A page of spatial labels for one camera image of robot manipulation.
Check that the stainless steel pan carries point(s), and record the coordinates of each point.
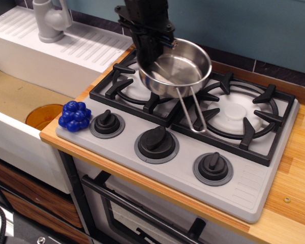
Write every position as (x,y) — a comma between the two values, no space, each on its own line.
(179,72)

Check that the black middle stove knob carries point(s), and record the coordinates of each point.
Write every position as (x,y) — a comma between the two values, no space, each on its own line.
(156,146)

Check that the wooden drawer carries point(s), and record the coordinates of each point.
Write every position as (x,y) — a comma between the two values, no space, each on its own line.
(40,193)
(56,227)

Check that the black burner grate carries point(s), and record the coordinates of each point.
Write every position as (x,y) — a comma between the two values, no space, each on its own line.
(157,109)
(246,119)

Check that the black right burner grate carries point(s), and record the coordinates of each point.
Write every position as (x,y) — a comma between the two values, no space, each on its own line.
(246,119)

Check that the black stove knob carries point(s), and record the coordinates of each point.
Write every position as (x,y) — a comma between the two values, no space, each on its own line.
(156,146)
(107,125)
(213,169)

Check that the grey toy faucet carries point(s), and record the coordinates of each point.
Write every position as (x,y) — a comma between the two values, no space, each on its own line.
(51,22)

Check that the blue toy blueberry cluster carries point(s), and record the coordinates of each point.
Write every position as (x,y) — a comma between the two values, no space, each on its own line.
(75,116)

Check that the wooden upper drawer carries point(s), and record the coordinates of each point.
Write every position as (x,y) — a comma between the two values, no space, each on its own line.
(40,193)

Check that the black oven door handle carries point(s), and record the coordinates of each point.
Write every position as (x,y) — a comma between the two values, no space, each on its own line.
(190,237)

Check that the toy oven door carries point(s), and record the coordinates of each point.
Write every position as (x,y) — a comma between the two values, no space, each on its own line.
(130,222)

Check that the white toy sink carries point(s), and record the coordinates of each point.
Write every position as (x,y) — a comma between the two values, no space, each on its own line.
(33,74)

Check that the orange plastic drain cup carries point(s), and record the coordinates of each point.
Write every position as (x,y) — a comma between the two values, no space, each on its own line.
(40,117)

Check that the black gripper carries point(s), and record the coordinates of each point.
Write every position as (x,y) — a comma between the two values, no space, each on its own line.
(150,22)

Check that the grey toy stove top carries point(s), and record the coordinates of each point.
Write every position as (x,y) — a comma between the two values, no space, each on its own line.
(224,151)

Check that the black left burner grate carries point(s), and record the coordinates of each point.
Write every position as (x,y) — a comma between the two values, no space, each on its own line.
(157,109)

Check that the black left stove knob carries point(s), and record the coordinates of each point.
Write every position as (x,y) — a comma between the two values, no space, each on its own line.
(107,125)

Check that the wooden lower drawer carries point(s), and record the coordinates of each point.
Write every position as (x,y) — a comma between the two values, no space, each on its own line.
(56,227)

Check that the black right stove knob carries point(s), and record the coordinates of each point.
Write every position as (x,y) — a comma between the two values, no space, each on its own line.
(213,169)

